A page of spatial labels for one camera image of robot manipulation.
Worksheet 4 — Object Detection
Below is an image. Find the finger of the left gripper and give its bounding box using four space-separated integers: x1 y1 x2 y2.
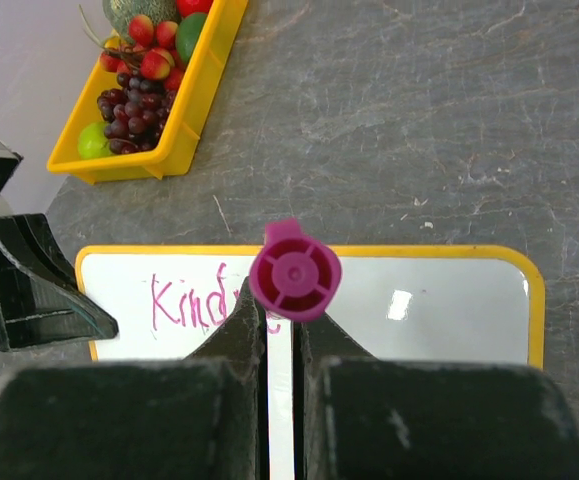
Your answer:
0 214 118 352

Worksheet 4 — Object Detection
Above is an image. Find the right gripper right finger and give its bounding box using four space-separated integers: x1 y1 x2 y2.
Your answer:
293 317 579 479

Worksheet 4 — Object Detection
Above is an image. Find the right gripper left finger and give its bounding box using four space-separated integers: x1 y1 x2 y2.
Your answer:
0 289 269 479

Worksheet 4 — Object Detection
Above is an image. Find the yellow framed whiteboard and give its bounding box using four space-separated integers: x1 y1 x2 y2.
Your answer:
73 243 546 480

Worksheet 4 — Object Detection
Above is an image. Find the pink capped whiteboard marker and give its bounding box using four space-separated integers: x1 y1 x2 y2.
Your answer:
248 218 342 322

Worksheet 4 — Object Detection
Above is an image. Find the light green apple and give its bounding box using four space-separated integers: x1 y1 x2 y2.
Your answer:
77 121 113 160

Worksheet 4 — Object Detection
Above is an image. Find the yellow plastic bin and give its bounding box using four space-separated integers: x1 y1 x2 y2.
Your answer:
47 0 248 184

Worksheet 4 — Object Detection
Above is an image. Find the purple grape bunch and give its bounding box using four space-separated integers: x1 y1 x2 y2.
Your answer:
97 72 177 155

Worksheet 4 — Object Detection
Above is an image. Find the green melon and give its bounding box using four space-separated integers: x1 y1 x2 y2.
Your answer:
102 0 180 34

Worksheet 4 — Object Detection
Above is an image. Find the dark green lime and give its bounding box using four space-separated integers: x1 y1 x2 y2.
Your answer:
175 12 207 65

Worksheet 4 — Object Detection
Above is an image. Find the red apple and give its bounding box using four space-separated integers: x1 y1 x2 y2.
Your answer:
175 0 213 18

